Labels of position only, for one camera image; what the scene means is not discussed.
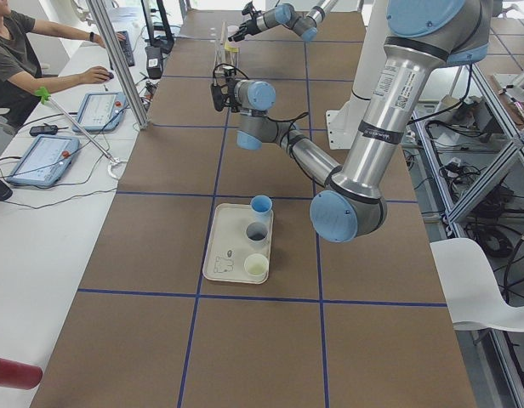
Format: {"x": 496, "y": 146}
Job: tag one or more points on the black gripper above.
{"x": 229, "y": 96}
{"x": 253, "y": 25}

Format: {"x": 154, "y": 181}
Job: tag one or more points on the grey cup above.
{"x": 257, "y": 234}

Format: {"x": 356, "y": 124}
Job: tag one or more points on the cream cup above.
{"x": 256, "y": 266}

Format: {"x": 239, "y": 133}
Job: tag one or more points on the pink cup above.
{"x": 232, "y": 30}

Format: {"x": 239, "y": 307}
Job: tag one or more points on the yellow cup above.
{"x": 231, "y": 48}

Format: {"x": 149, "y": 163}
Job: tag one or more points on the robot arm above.
{"x": 304, "y": 26}
{"x": 423, "y": 36}

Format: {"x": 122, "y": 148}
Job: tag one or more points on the blue cup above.
{"x": 261, "y": 206}

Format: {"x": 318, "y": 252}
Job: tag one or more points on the black keyboard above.
{"x": 124, "y": 42}

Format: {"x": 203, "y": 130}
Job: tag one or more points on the teach pendant far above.
{"x": 101, "y": 112}

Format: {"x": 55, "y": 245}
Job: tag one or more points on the teach pendant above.
{"x": 101, "y": 112}
{"x": 45, "y": 162}

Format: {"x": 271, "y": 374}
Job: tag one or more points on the beige plastic tray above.
{"x": 228, "y": 246}

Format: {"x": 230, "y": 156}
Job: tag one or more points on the thin metal rod stand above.
{"x": 46, "y": 98}

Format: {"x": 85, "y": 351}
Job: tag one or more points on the teach pendant near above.
{"x": 45, "y": 162}

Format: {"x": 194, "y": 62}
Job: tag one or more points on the person in dark shirt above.
{"x": 20, "y": 70}

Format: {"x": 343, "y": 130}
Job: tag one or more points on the white plastic chair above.
{"x": 470, "y": 288}

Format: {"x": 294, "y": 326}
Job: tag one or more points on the red cylinder bottle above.
{"x": 14, "y": 374}

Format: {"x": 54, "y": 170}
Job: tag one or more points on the white wire cup rack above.
{"x": 224, "y": 61}

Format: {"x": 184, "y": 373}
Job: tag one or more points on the aluminium frame post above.
{"x": 98, "y": 11}

